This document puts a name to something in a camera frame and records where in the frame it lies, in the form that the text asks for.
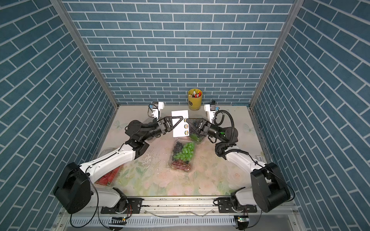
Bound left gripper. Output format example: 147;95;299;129
139;118;181;142

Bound white sticker sheet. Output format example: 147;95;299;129
172;110;189;138

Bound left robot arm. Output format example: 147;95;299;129
53;116;184;214

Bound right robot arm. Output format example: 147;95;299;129
184;110;295;213

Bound yellow pen cup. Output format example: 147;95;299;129
188;89;203;111

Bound red markers in cup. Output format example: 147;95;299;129
190;89;202;98

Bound clear box of mixed grapes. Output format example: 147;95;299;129
169;139;196;172

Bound clear box of red berries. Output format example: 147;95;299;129
95;167;121;186

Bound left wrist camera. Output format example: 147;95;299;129
147;102;165;120

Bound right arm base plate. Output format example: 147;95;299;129
213;197;257;214

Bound aluminium mounting rail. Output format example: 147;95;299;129
57;196;298;217

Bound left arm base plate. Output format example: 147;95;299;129
100;198;143;215

